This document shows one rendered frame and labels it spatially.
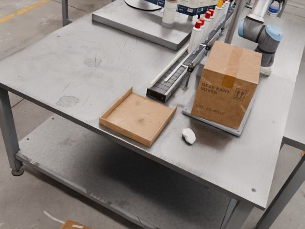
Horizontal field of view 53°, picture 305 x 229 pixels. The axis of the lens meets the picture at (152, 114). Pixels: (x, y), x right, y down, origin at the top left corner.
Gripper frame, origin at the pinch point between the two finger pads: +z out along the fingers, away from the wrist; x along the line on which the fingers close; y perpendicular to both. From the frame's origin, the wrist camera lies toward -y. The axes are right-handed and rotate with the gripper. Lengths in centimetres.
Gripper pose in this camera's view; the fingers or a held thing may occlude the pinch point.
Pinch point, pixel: (273, 10)
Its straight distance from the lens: 268.0
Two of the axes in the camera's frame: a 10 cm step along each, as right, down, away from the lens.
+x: 9.1, 3.6, -2.2
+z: -1.4, 7.5, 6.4
